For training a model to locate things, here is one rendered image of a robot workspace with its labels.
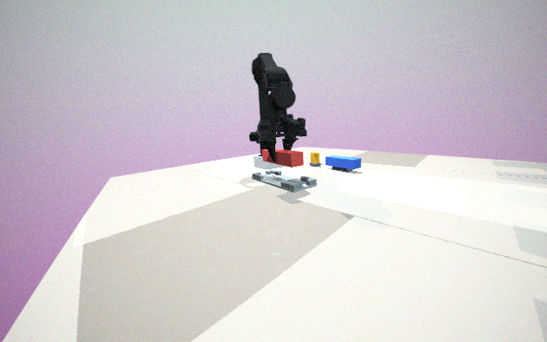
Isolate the yellow rectangular block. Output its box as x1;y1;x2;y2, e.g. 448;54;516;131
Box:
310;152;320;163

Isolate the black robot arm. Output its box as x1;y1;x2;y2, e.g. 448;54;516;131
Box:
251;53;306;134

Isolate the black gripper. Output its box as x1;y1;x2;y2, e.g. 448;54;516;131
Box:
249;111;307;162

